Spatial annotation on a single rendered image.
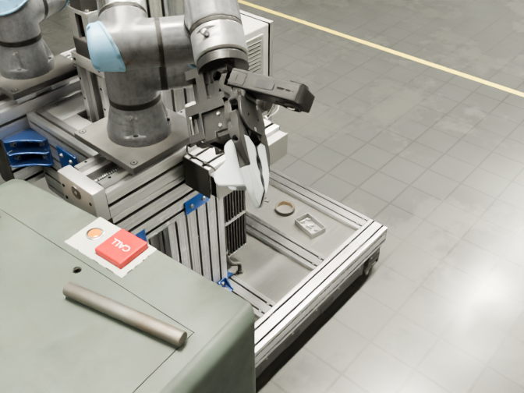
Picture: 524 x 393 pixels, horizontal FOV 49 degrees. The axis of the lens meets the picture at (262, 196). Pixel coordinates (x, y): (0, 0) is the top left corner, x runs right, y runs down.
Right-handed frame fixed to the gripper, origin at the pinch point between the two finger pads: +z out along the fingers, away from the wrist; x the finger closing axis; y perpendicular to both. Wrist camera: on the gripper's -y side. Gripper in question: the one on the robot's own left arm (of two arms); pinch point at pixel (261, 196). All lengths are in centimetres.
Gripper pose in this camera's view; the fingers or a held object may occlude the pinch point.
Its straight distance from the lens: 73.2
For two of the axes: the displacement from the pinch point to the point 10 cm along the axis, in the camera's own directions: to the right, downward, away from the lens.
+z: 1.8, 9.5, -2.4
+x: -4.2, -1.4, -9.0
